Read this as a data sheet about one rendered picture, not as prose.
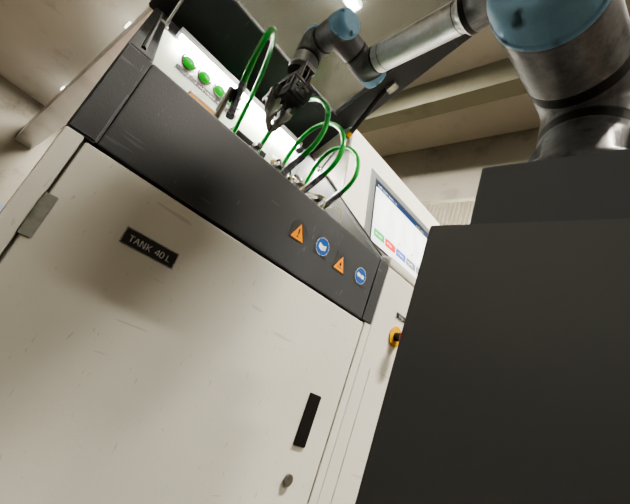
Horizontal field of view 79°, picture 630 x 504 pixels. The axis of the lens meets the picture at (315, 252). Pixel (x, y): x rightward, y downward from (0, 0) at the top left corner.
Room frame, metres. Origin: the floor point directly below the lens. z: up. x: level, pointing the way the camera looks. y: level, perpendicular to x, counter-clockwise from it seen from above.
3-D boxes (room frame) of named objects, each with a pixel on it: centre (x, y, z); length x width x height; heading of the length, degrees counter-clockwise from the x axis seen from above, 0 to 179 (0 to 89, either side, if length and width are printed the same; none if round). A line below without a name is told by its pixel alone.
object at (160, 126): (0.69, 0.10, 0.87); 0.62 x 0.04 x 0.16; 128
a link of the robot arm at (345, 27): (0.76, 0.15, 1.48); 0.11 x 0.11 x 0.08; 36
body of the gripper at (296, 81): (0.83, 0.21, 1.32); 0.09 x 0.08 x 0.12; 38
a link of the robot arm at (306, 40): (0.83, 0.22, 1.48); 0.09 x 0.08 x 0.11; 36
